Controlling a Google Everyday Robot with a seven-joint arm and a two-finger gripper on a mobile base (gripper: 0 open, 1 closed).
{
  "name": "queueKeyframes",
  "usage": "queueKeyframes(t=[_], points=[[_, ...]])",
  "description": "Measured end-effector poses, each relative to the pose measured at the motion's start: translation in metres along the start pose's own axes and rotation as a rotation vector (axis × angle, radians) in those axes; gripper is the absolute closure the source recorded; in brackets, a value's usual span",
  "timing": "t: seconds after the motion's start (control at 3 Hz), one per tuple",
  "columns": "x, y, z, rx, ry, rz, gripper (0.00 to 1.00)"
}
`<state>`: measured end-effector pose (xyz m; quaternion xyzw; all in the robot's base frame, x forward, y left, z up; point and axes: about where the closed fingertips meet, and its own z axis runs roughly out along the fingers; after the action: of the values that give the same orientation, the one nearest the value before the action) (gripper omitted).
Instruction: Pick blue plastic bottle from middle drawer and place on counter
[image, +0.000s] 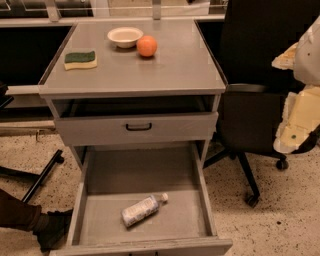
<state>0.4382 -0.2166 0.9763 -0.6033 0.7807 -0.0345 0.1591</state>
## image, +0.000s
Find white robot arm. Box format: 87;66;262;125
272;17;320;154

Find orange fruit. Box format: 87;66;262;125
136;36;158;57

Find green yellow sponge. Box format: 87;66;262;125
64;51;97;70

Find white bowl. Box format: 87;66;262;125
107;27;143;49

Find grey drawer cabinet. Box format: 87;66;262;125
40;19;225;166

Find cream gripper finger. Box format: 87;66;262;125
273;86;320;154
271;43;297;70

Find closed drawer with black handle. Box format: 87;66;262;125
55;113;218;146

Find black chair base leg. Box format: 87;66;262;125
0;150;64;203

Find open bottom drawer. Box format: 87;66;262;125
50;143;232;256

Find black office chair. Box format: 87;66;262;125
198;0;320;207

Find person's leg and shoe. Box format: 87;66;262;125
0;190;73;253

